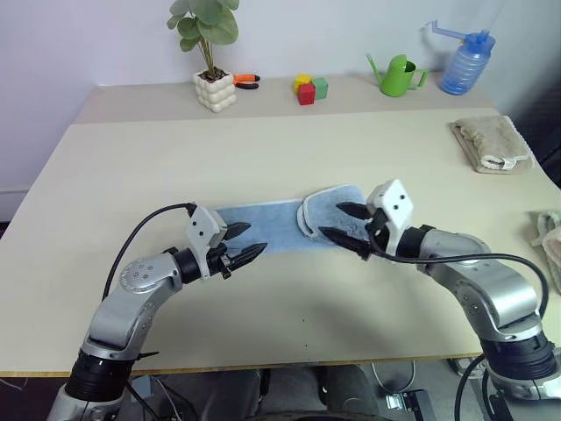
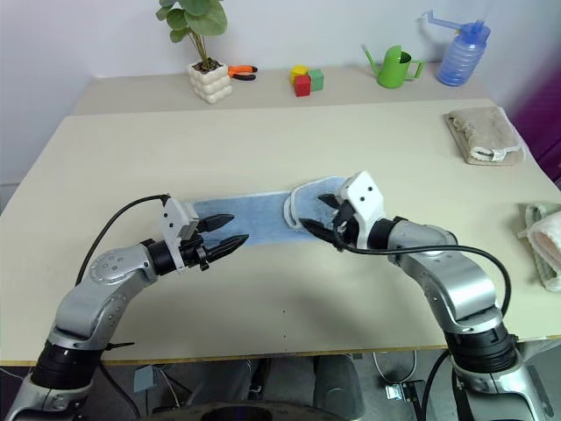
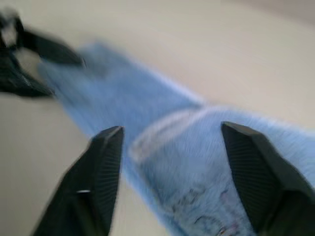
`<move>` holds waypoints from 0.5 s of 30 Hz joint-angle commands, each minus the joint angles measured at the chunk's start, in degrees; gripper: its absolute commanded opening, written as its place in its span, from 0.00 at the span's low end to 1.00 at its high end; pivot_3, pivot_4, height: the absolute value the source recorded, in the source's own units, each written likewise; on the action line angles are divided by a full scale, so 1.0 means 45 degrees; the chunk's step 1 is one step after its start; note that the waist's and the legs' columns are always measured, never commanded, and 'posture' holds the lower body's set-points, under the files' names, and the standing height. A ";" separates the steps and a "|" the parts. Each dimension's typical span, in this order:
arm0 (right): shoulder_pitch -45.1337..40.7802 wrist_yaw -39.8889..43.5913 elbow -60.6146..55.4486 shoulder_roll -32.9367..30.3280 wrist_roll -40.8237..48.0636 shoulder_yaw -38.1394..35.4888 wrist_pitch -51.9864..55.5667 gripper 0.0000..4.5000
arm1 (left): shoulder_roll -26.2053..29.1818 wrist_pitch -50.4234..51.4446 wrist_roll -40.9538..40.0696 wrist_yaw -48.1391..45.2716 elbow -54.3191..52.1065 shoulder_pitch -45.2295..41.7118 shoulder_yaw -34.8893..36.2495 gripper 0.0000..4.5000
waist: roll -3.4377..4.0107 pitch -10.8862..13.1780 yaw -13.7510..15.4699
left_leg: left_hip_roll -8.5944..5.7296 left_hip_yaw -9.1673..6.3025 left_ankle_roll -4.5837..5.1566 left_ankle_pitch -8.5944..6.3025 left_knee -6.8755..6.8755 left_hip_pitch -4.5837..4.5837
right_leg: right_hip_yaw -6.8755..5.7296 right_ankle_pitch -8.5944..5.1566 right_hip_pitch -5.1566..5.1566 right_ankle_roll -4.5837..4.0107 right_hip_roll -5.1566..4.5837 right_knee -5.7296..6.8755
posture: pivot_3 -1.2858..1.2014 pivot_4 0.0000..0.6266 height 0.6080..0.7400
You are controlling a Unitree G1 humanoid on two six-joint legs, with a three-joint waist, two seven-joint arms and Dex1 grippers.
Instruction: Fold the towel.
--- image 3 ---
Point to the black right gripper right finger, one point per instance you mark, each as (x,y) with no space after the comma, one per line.
(265,186)

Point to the light blue fluffy towel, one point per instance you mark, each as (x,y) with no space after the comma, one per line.
(152,108)

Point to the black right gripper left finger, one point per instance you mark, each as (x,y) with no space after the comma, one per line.
(93,186)

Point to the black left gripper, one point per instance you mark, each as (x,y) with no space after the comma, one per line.
(6,23)

